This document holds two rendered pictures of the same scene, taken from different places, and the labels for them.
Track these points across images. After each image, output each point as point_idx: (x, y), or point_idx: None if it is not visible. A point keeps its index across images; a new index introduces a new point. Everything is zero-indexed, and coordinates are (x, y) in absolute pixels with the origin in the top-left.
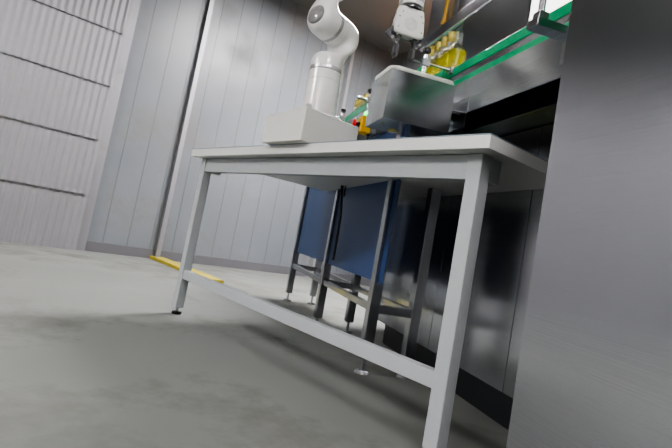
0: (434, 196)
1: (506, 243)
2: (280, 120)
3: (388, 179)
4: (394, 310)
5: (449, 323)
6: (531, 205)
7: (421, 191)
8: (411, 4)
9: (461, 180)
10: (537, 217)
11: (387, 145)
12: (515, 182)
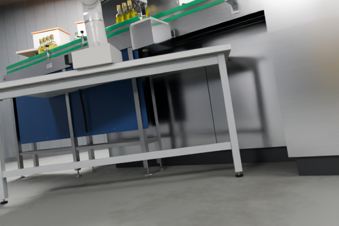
0: (150, 80)
1: (197, 92)
2: (87, 53)
3: None
4: (152, 139)
5: (231, 121)
6: (207, 72)
7: None
8: None
9: (213, 64)
10: (212, 76)
11: (175, 55)
12: None
